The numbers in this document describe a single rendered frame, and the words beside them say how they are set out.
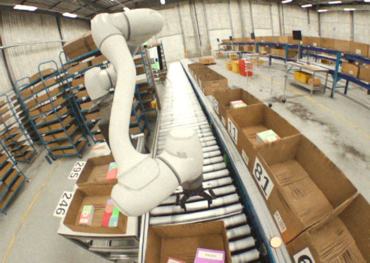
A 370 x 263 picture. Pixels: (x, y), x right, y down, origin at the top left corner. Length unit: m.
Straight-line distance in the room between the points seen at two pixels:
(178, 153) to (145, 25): 0.51
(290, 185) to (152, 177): 0.63
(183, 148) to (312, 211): 0.61
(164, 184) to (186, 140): 0.12
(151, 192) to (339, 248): 0.71
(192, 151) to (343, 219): 0.70
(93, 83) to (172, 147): 0.87
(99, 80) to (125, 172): 0.87
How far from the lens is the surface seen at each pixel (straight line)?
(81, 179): 1.24
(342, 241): 0.77
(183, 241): 0.75
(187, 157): 0.38
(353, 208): 0.74
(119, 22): 0.61
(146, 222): 0.85
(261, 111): 1.11
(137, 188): 0.34
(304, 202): 0.75
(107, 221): 0.94
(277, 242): 0.61
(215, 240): 0.74
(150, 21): 0.66
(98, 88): 1.13
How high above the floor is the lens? 1.47
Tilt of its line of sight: 30 degrees down
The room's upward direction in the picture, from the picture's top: 11 degrees counter-clockwise
